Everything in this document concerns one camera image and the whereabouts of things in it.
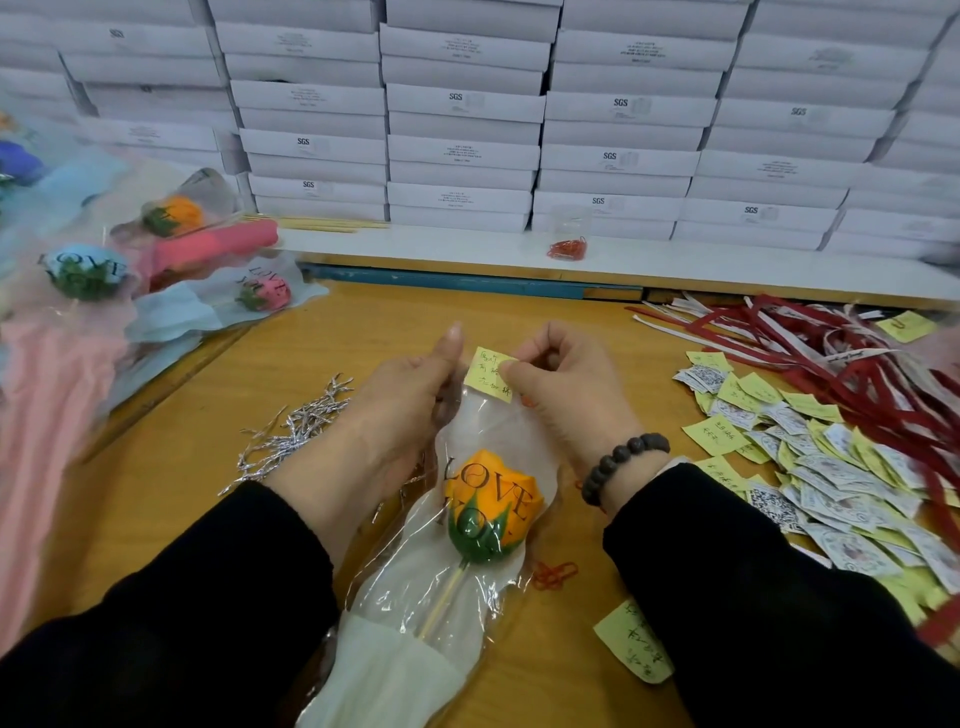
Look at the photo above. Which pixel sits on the person's left hand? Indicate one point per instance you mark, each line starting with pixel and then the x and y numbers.
pixel 368 443

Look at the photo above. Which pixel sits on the person's right hand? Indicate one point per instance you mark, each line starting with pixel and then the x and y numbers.
pixel 578 398

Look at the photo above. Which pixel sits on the yellow note tag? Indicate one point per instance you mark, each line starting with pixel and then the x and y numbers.
pixel 489 375

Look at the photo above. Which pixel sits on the orange rose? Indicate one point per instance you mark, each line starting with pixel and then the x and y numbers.
pixel 465 540

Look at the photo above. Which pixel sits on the pile of yellow white tags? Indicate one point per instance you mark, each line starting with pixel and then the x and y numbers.
pixel 810 450

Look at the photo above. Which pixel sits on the pile of red ribbons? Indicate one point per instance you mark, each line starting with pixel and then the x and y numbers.
pixel 840 353

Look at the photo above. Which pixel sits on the pile of flowers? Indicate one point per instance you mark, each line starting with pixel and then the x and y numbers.
pixel 53 420

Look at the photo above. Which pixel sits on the person's right forearm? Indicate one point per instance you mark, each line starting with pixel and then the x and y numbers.
pixel 780 608

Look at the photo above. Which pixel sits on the person's left forearm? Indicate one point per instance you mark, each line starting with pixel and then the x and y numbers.
pixel 150 615

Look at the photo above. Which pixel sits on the pile of silver twist ties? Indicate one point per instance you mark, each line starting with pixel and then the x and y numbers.
pixel 293 428

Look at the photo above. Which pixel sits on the small bag of red clips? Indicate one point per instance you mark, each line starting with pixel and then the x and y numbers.
pixel 567 249

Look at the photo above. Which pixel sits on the pile of orange paper clips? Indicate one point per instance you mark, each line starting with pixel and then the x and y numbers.
pixel 555 573

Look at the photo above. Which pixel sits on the long white board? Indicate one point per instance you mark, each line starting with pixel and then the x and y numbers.
pixel 720 263

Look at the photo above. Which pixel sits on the wooden sticks bundle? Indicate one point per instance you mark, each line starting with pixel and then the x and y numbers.
pixel 333 224

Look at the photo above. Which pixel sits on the wall of stacked white boxes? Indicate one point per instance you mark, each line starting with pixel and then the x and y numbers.
pixel 450 105

